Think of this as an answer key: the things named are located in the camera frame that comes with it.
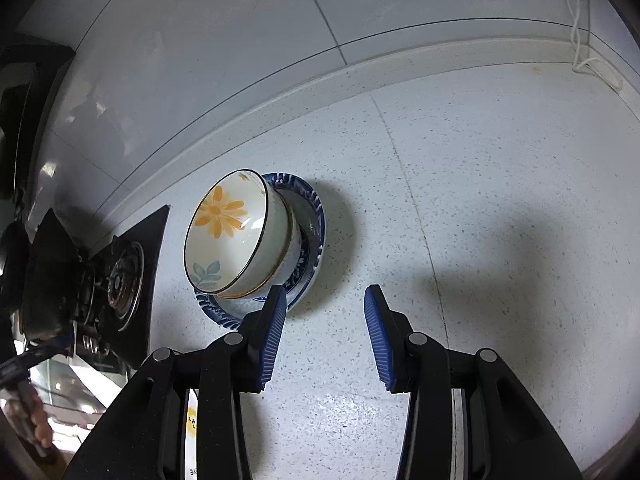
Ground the white cable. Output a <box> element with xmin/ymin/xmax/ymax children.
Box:
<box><xmin>564</xmin><ymin>0</ymin><xmax>624</xmax><ymax>92</ymax></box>

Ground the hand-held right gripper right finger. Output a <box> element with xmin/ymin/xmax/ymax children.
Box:
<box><xmin>363</xmin><ymin>284</ymin><xmax>583</xmax><ymax>480</ymax></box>

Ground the orange flower bowl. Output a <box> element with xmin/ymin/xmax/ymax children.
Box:
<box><xmin>183</xmin><ymin>169</ymin><xmax>294</xmax><ymax>297</ymax></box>

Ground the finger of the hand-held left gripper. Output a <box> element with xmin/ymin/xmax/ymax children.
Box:
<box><xmin>25</xmin><ymin>335</ymin><xmax>71</xmax><ymax>362</ymax></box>

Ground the black wok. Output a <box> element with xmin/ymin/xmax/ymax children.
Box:
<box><xmin>0</xmin><ymin>207</ymin><xmax>84</xmax><ymax>342</ymax></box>

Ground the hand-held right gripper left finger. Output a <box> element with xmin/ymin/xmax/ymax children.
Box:
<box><xmin>62</xmin><ymin>284</ymin><xmax>288</xmax><ymax>480</ymax></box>

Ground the person's left hand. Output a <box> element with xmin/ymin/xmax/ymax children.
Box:
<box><xmin>0</xmin><ymin>384</ymin><xmax>54</xmax><ymax>453</ymax></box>

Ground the black gas stove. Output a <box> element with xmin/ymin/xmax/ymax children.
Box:
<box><xmin>70</xmin><ymin>204</ymin><xmax>171</xmax><ymax>372</ymax></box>

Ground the blue patterned plate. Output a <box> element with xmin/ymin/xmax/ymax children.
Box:
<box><xmin>194</xmin><ymin>172</ymin><xmax>327</xmax><ymax>332</ymax></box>

